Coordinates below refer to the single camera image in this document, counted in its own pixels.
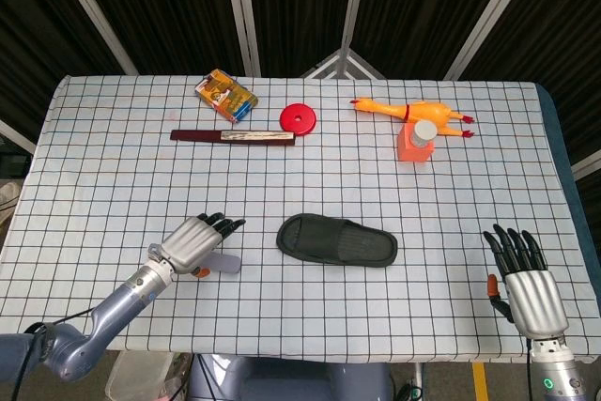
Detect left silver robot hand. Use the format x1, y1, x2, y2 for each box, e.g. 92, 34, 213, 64
159, 211, 247, 279

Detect grey robot torso base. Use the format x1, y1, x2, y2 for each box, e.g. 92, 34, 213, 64
187, 353, 393, 401

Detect grey cleaning brush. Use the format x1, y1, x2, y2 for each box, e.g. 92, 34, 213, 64
204, 253, 242, 275

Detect red round disc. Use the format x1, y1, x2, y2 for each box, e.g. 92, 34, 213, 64
279, 102, 318, 135

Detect white black-checked tablecloth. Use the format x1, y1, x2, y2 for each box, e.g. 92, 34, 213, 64
0, 74, 595, 365

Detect colourful printed card box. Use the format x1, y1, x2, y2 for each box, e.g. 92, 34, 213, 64
194, 68, 260, 125

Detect black slipper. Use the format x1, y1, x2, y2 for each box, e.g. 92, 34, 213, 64
275, 213, 399, 270

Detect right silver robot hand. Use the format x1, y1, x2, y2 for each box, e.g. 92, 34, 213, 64
483, 224, 570, 342

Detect dark red flat ruler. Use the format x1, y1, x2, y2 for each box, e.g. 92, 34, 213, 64
169, 129, 298, 147

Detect yellow rubber chicken toy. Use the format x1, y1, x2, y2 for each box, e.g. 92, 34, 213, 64
348, 97, 476, 140

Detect orange bottle with white cap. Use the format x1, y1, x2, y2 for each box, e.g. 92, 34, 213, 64
396, 121, 437, 163

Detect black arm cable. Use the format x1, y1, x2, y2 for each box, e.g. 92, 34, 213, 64
0, 308, 95, 401

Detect white partition foot frame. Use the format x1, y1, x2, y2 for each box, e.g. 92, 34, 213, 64
300, 47, 387, 80

